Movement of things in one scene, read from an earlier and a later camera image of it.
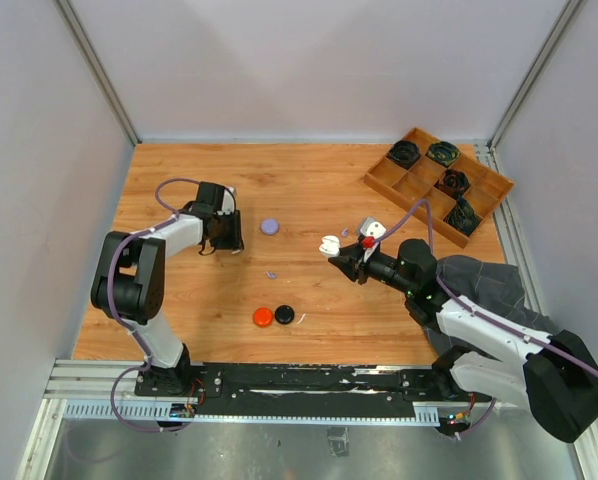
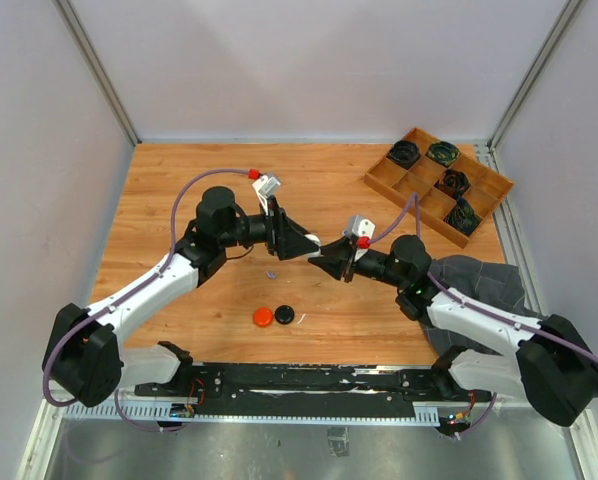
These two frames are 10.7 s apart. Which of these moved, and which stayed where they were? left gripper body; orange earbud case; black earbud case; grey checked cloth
Moved: left gripper body
Stayed: black earbud case; grey checked cloth; orange earbud case
